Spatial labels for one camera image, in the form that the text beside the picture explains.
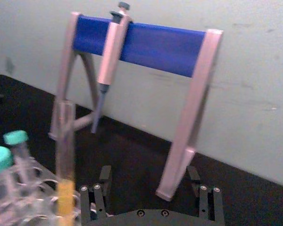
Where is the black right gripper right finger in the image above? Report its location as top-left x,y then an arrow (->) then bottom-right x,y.
187,165 -> 226,225

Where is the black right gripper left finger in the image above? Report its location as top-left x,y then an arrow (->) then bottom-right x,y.
79,165 -> 113,225

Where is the clear tube with yellow liquid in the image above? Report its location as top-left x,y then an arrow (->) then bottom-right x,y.
55,99 -> 77,226

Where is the black table cloth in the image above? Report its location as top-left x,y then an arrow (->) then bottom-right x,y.
0,70 -> 283,226

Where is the clear plastic tube rack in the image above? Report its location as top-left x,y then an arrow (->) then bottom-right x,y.
0,161 -> 82,226

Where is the slim tube with teal cap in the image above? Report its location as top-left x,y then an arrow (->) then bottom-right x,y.
3,130 -> 36,187

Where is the pale grey pipette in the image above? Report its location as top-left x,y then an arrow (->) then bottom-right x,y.
90,1 -> 133,134

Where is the pale stand with blue bar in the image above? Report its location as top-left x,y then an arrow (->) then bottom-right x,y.
48,11 -> 225,202

